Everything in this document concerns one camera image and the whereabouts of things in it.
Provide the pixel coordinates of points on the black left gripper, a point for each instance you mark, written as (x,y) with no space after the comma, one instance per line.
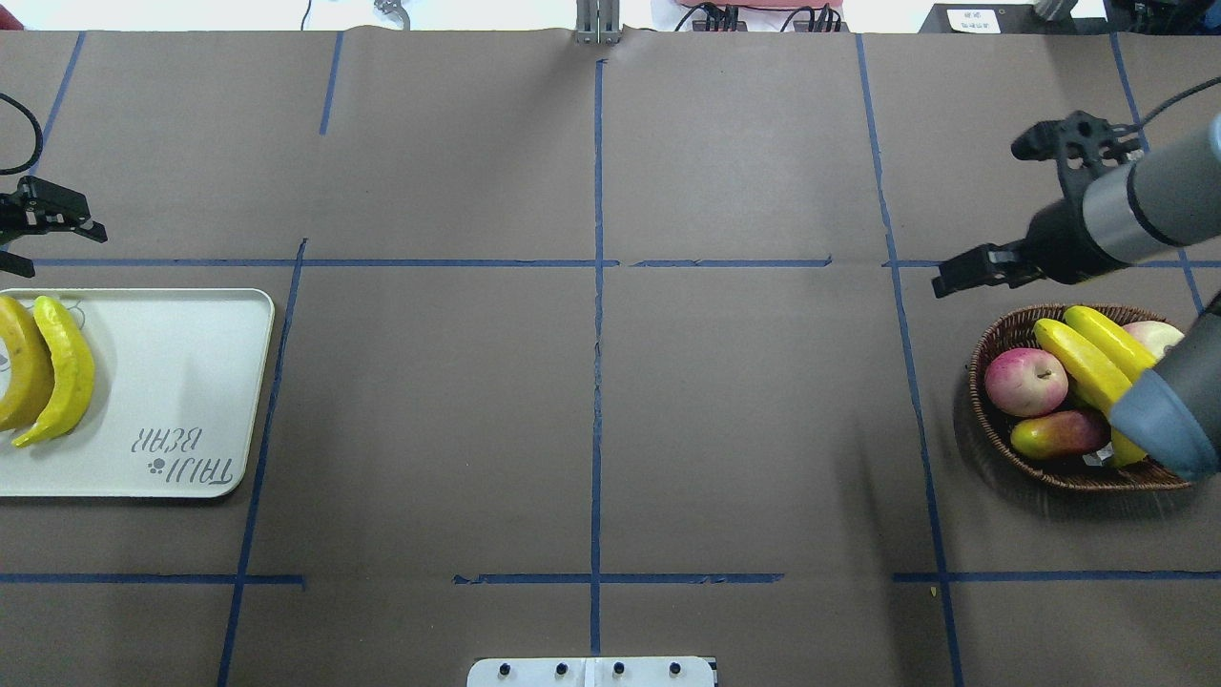
(38,212)

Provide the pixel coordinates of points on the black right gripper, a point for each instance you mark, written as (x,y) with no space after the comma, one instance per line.
(1057,239)

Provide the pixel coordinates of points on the yellow banana basket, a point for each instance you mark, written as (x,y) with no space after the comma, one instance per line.
(74,368)
(1116,343)
(1095,376)

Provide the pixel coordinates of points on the yellow banana basket front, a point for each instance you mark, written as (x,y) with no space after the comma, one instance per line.
(74,368)

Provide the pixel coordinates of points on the yellow banana basket back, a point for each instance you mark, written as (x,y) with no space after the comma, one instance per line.
(1116,343)

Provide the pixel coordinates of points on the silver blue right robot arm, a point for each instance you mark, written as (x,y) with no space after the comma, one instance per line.
(1120,209)

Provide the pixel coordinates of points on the brown wicker basket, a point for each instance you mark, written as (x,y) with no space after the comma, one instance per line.
(1070,473)

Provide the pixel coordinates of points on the white bear plate tray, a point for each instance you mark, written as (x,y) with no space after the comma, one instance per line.
(178,385)

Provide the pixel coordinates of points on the pink apple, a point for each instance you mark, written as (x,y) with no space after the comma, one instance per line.
(1026,382)

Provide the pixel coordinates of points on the pale peach apple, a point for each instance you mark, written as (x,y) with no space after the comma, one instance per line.
(1157,337)

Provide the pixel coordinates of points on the yellow red mango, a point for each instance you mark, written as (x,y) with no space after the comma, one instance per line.
(1062,434)

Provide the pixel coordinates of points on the black box with label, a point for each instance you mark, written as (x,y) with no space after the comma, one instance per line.
(982,19)

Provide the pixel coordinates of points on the aluminium frame post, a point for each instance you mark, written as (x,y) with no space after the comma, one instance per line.
(598,22)

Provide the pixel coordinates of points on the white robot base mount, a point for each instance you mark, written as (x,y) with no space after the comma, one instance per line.
(594,671)

